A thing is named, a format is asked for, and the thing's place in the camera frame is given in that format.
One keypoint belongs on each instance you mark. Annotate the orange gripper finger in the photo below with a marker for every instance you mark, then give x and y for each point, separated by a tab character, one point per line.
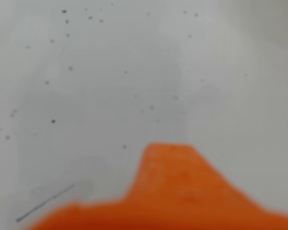
172	191

